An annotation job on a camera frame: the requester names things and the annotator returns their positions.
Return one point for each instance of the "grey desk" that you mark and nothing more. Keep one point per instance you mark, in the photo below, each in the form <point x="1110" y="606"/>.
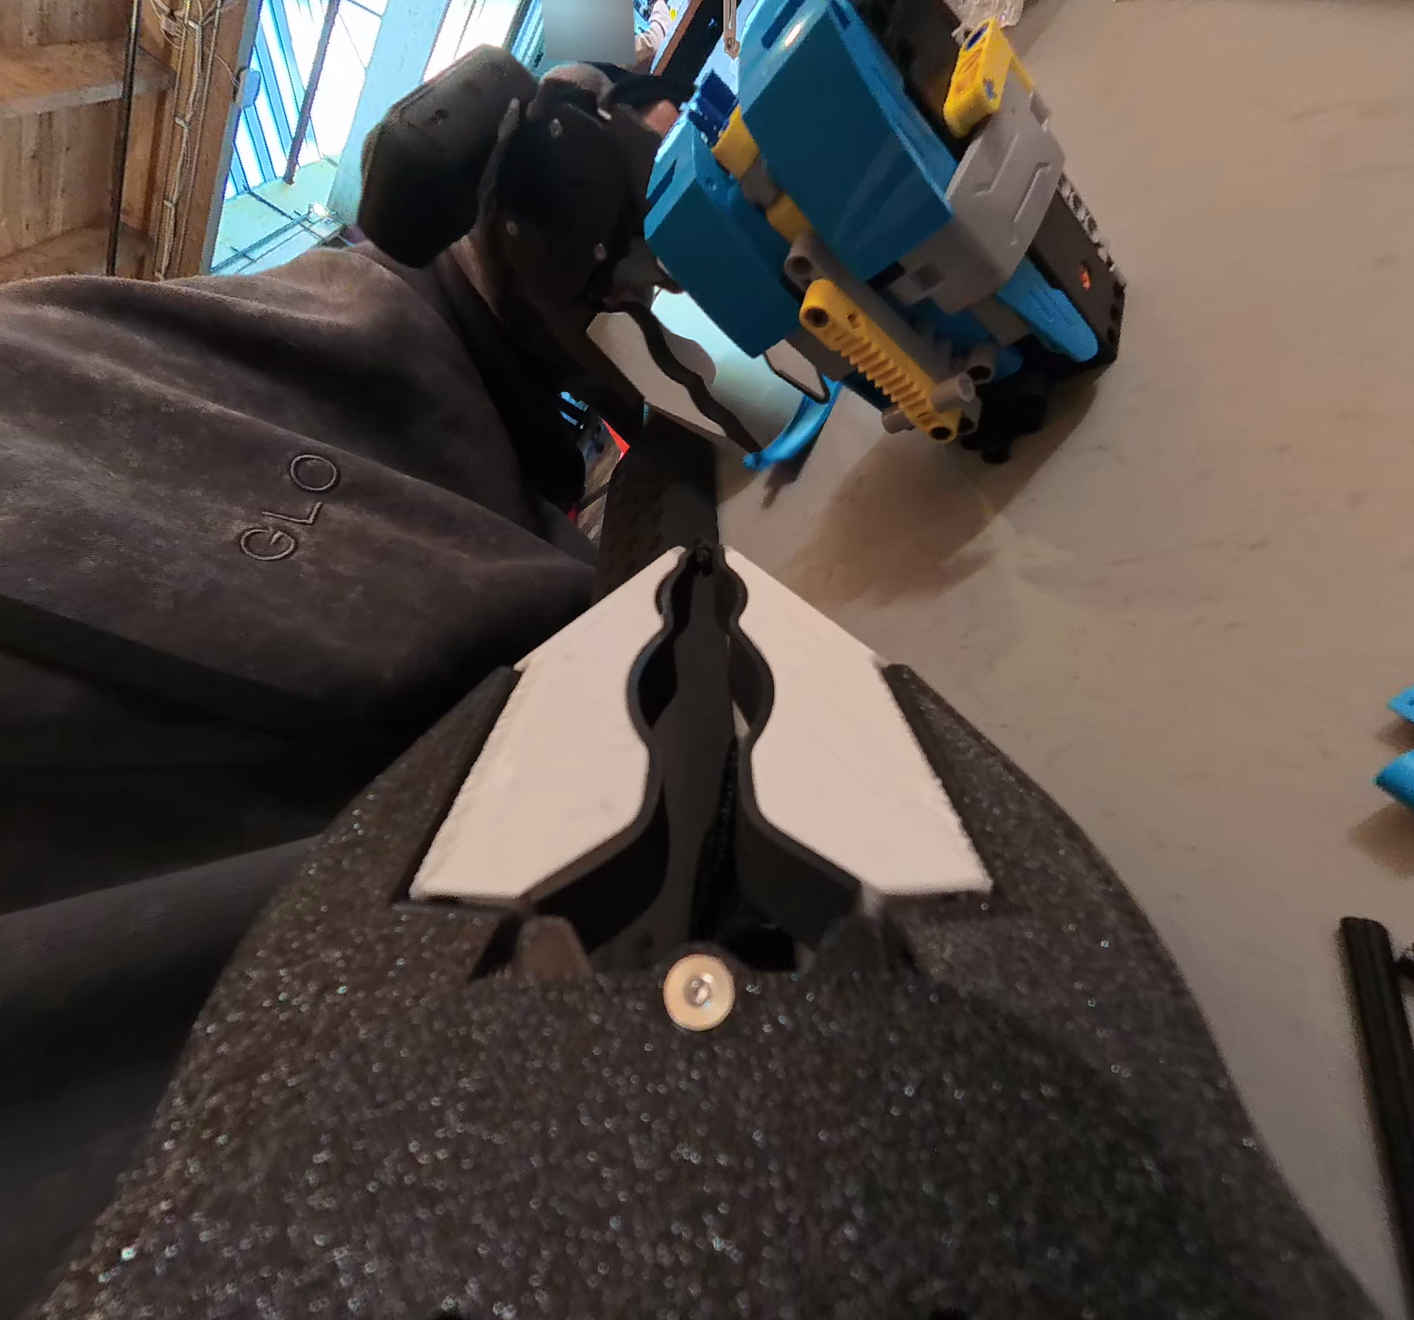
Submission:
<point x="1216" y="405"/>

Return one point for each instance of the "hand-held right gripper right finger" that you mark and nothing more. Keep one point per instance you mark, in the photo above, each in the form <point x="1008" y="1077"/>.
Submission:
<point x="863" y="789"/>

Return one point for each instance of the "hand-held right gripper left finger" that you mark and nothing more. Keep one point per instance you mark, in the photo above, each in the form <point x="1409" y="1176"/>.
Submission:
<point x="531" y="779"/>

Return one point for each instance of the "paned window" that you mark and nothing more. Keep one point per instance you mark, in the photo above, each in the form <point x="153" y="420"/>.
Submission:
<point x="331" y="36"/>

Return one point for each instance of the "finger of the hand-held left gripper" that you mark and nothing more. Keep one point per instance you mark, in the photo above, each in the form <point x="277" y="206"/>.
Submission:
<point x="648" y="359"/>
<point x="799" y="370"/>

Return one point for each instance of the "pile of loose brick pieces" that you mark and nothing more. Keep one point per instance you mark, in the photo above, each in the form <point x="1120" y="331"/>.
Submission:
<point x="1400" y="769"/>

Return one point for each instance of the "blue yellow toy brick model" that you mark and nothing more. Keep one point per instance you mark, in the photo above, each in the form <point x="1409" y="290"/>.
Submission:
<point x="840" y="114"/>

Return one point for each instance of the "thin black axle rod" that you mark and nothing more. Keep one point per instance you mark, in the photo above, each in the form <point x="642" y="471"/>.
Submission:
<point x="1379" y="1010"/>

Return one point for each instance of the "narrow blue curved arc piece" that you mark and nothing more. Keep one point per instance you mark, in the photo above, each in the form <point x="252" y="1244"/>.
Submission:
<point x="817" y="420"/>

